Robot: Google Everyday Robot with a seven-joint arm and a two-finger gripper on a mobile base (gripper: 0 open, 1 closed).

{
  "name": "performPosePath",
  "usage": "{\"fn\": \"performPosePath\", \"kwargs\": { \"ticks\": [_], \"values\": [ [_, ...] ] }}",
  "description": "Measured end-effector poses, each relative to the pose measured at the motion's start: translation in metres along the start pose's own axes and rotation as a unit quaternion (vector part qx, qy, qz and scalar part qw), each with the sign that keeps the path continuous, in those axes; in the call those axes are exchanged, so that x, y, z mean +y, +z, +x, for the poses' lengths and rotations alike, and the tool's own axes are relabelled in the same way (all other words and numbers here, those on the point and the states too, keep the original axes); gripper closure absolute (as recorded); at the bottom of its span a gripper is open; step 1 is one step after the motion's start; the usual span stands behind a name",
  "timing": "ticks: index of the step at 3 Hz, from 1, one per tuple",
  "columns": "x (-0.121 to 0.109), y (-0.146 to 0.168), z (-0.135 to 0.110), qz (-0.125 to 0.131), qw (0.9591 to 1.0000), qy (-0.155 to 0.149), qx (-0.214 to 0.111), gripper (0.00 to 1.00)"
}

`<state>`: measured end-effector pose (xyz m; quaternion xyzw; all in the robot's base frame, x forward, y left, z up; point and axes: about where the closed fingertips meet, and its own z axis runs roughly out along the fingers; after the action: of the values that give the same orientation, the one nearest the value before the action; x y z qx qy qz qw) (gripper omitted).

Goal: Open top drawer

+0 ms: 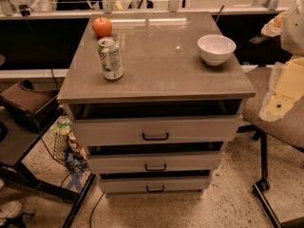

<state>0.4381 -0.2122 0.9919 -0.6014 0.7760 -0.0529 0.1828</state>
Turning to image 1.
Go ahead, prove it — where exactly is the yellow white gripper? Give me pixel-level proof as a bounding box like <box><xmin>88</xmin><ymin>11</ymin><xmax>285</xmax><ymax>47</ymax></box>
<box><xmin>259</xmin><ymin>57</ymin><xmax>304</xmax><ymax>122</ymax></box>

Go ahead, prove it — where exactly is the grey drawer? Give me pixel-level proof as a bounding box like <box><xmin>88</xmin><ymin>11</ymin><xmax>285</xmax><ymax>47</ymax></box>
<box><xmin>70</xmin><ymin>114</ymin><xmax>242</xmax><ymax>146</ymax></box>
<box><xmin>99</xmin><ymin>170</ymin><xmax>211</xmax><ymax>195</ymax></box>
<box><xmin>87</xmin><ymin>142</ymin><xmax>224</xmax><ymax>174</ymax></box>

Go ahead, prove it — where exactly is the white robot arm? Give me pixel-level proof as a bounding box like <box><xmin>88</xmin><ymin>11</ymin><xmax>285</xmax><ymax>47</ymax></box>
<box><xmin>259</xmin><ymin>0</ymin><xmax>304</xmax><ymax>122</ymax></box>

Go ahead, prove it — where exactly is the grey drawer cabinet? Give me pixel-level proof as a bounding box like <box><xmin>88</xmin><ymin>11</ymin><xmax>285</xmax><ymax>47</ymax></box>
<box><xmin>56</xmin><ymin>11</ymin><xmax>257</xmax><ymax>198</ymax></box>

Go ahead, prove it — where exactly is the brown open box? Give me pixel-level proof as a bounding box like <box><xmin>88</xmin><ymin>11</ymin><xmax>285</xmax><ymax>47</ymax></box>
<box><xmin>0</xmin><ymin>79</ymin><xmax>59</xmax><ymax>132</ymax></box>

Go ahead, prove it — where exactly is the brown office chair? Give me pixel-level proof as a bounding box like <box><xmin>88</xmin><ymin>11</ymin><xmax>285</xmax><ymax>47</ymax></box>
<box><xmin>237</xmin><ymin>66</ymin><xmax>304</xmax><ymax>228</ymax></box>

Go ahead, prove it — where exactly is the white ceramic bowl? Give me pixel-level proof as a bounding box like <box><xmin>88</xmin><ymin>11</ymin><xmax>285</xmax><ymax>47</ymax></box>
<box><xmin>198</xmin><ymin>34</ymin><xmax>237</xmax><ymax>66</ymax></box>

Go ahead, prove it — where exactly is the white green soda can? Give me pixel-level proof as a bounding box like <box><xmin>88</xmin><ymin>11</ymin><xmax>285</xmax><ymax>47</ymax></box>
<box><xmin>98</xmin><ymin>37</ymin><xmax>124</xmax><ymax>81</ymax></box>

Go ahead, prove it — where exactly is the red orange apple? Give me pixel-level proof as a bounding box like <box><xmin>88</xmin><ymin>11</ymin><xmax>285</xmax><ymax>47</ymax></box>
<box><xmin>92</xmin><ymin>17</ymin><xmax>112</xmax><ymax>38</ymax></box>

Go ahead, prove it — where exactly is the black side table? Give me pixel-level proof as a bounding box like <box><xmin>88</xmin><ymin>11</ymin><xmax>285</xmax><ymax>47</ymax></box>
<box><xmin>0</xmin><ymin>108</ymin><xmax>95</xmax><ymax>228</ymax></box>

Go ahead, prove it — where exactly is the white shoe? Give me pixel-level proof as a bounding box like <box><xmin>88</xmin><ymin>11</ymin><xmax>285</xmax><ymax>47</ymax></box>
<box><xmin>0</xmin><ymin>200</ymin><xmax>22</xmax><ymax>219</ymax></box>

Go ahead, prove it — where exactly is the wire snack basket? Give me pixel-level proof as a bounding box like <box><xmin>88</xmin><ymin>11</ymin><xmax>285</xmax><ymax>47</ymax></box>
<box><xmin>52</xmin><ymin>117</ymin><xmax>87</xmax><ymax>171</ymax></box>

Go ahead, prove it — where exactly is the black floor cable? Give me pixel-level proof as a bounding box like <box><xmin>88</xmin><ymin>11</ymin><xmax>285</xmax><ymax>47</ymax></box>
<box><xmin>88</xmin><ymin>193</ymin><xmax>105</xmax><ymax>228</ymax></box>

